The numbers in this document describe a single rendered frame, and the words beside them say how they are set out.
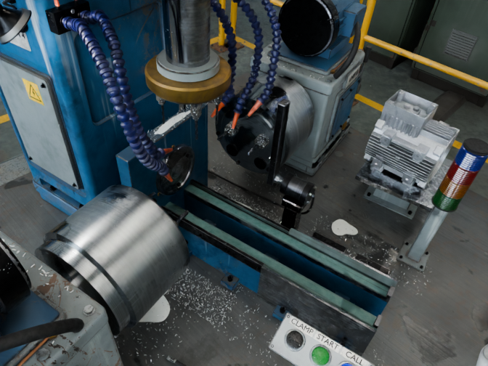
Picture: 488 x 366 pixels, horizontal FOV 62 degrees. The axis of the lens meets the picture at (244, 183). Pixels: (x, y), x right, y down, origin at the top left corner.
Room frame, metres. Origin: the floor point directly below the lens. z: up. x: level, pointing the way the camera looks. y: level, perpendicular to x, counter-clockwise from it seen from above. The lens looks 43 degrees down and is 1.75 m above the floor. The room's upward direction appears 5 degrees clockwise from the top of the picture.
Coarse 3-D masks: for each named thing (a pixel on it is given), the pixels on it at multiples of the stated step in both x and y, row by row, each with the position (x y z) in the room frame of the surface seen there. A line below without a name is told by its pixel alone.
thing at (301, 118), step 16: (288, 80) 1.07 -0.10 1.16; (256, 96) 0.96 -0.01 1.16; (272, 96) 0.98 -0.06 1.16; (288, 96) 1.00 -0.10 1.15; (304, 96) 1.04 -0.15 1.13; (224, 112) 0.98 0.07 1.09; (256, 112) 0.93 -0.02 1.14; (272, 112) 0.92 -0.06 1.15; (304, 112) 0.99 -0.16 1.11; (224, 128) 0.94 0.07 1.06; (240, 128) 0.95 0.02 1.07; (256, 128) 0.92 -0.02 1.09; (272, 128) 0.90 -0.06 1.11; (288, 128) 0.91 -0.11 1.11; (304, 128) 0.97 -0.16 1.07; (224, 144) 0.98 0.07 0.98; (240, 144) 0.95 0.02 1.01; (256, 144) 0.88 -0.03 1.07; (288, 144) 0.89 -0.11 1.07; (240, 160) 0.95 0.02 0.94; (256, 160) 0.91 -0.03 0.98
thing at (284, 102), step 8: (280, 104) 0.80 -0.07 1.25; (288, 104) 0.81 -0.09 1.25; (280, 112) 0.79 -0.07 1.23; (288, 112) 0.81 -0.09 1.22; (280, 120) 0.79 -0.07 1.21; (280, 128) 0.79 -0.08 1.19; (280, 136) 0.79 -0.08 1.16; (272, 144) 0.80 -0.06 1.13; (280, 144) 0.80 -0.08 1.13; (272, 152) 0.80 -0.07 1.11; (280, 152) 0.81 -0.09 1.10; (272, 160) 0.80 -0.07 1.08; (280, 160) 0.81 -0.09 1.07; (272, 168) 0.79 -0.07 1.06; (272, 176) 0.79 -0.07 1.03; (272, 184) 0.79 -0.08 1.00
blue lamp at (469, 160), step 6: (462, 150) 0.75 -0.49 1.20; (456, 156) 0.75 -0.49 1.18; (462, 156) 0.74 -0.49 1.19; (468, 156) 0.73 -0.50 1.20; (474, 156) 0.72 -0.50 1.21; (480, 156) 0.72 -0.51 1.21; (486, 156) 0.72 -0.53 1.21; (456, 162) 0.74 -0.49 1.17; (462, 162) 0.73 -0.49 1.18; (468, 162) 0.72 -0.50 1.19; (474, 162) 0.72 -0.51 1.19; (480, 162) 0.72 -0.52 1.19; (468, 168) 0.72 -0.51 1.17; (474, 168) 0.72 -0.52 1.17; (480, 168) 0.73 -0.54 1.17
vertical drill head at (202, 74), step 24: (168, 0) 0.74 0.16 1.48; (192, 0) 0.73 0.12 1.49; (168, 24) 0.74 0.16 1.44; (192, 24) 0.73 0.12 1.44; (168, 48) 0.74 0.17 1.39; (192, 48) 0.73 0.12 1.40; (168, 72) 0.72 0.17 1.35; (192, 72) 0.72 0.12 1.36; (216, 72) 0.75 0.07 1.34; (168, 96) 0.69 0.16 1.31; (192, 96) 0.69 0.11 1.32; (216, 96) 0.71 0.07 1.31; (216, 120) 0.78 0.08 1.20
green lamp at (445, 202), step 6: (438, 192) 0.75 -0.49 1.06; (438, 198) 0.74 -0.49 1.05; (444, 198) 0.73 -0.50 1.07; (450, 198) 0.72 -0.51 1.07; (462, 198) 0.73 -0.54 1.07; (438, 204) 0.73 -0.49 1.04; (444, 204) 0.72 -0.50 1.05; (450, 204) 0.72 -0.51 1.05; (456, 204) 0.72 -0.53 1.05; (450, 210) 0.72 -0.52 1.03
